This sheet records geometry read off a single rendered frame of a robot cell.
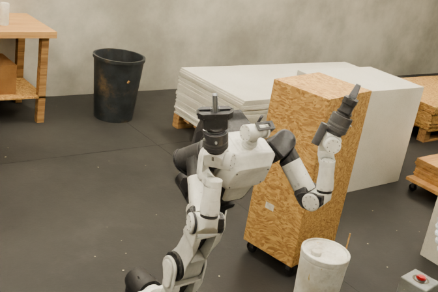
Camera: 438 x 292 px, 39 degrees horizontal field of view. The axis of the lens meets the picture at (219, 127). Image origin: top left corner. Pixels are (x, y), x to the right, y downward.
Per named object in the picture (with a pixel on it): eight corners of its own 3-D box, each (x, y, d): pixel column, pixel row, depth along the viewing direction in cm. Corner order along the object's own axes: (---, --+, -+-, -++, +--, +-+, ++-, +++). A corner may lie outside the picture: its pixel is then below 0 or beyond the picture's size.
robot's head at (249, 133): (234, 137, 249) (244, 120, 244) (254, 134, 255) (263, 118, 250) (243, 148, 245) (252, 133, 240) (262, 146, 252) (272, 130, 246)
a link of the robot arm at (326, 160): (340, 136, 252) (336, 168, 256) (334, 130, 261) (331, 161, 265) (324, 136, 252) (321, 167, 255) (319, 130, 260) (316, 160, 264)
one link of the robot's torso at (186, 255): (158, 266, 300) (185, 194, 276) (188, 259, 310) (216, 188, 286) (173, 290, 290) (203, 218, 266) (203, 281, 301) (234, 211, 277)
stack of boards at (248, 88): (332, 108, 797) (343, 60, 776) (398, 139, 722) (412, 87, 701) (171, 125, 649) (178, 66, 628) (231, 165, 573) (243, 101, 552)
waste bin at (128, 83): (123, 105, 682) (130, 47, 661) (147, 122, 645) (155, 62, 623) (78, 109, 651) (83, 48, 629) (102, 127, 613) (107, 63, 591)
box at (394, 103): (349, 154, 648) (370, 66, 616) (397, 180, 602) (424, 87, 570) (277, 167, 588) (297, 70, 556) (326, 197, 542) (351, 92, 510)
